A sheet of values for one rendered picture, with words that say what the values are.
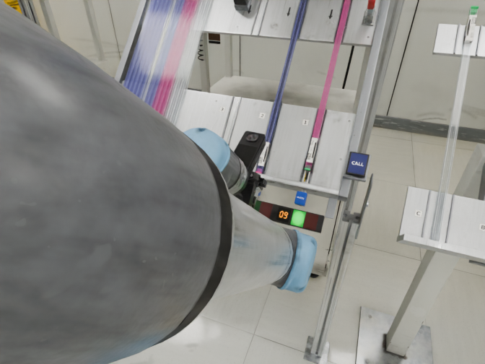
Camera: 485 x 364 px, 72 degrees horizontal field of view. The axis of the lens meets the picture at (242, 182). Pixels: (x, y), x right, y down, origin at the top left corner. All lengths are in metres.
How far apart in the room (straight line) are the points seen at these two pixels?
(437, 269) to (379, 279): 0.56
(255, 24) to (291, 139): 0.34
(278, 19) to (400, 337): 1.07
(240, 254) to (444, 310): 1.46
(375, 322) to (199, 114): 1.02
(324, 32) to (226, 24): 0.27
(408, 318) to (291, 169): 0.66
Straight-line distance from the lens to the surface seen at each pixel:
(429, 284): 1.12
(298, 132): 0.83
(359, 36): 0.94
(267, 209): 0.80
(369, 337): 1.42
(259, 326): 1.37
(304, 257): 0.41
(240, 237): 0.18
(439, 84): 2.75
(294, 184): 0.77
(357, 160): 0.76
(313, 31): 0.95
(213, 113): 0.90
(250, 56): 2.84
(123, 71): 1.07
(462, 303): 1.68
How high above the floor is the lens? 1.18
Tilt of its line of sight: 36 degrees down
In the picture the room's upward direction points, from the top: straight up
